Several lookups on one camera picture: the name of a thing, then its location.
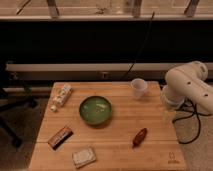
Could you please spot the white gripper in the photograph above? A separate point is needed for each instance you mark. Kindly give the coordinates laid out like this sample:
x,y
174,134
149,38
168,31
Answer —
x,y
170,98

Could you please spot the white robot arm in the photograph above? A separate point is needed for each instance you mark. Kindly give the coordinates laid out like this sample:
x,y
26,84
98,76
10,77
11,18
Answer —
x,y
188,81

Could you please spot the green ceramic bowl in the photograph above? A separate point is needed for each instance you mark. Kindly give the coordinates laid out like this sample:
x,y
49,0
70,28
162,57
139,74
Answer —
x,y
95,110

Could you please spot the white plastic cup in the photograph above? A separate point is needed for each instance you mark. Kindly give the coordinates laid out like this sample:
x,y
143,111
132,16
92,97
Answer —
x,y
139,87

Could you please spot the white tube package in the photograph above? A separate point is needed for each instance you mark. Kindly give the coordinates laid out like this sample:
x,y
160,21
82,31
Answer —
x,y
61,98

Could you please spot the brown chocolate bar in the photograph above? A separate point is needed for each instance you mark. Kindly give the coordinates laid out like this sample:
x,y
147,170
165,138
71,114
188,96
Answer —
x,y
63,134

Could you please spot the white window sill rail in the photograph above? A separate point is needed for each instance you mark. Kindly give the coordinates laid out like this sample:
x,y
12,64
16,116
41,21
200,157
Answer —
x,y
101,71

